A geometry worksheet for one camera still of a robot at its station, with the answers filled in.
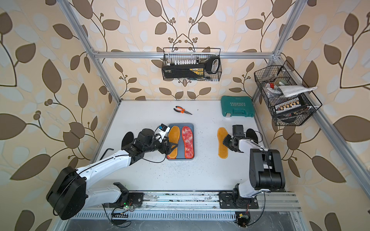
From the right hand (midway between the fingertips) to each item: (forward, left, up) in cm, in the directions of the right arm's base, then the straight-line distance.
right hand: (226, 142), depth 95 cm
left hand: (-6, +34, +14) cm, 37 cm away
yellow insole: (+4, +35, +2) cm, 35 cm away
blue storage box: (-6, +30, 0) cm, 31 cm away
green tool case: (+29, -14, +4) cm, 32 cm away
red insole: (+1, +25, +1) cm, 25 cm away
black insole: (+7, +69, -3) cm, 69 cm away
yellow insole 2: (-5, +3, -1) cm, 6 cm away
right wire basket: (+27, -26, +32) cm, 49 cm away
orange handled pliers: (+28, +29, +1) cm, 41 cm away
